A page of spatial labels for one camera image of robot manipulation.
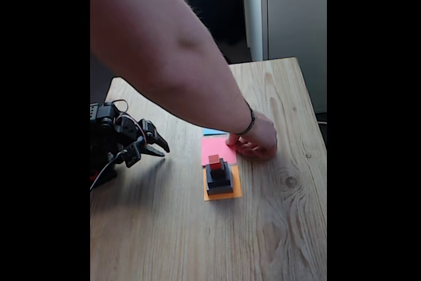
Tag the person's left hand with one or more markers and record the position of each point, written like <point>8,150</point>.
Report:
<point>263,136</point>

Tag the small dark grey cube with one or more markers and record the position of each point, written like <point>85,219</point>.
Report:
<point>217,173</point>

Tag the medium black square block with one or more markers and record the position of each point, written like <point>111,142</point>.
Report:
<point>227,180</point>

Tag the red black table clamp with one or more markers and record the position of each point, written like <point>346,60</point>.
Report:
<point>93,174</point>

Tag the blue paper sheet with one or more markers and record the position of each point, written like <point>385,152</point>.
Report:
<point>212,132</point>

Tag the pink paper sheet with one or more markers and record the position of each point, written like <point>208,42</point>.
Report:
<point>213,147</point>

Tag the small red cube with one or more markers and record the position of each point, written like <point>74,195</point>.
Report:
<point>213,162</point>

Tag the large grey square block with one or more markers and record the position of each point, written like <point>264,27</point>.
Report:
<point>220,190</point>

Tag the orange paper sheet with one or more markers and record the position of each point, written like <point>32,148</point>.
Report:
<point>237,189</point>

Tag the white grey cabinet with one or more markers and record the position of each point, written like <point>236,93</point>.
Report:
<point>296,14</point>

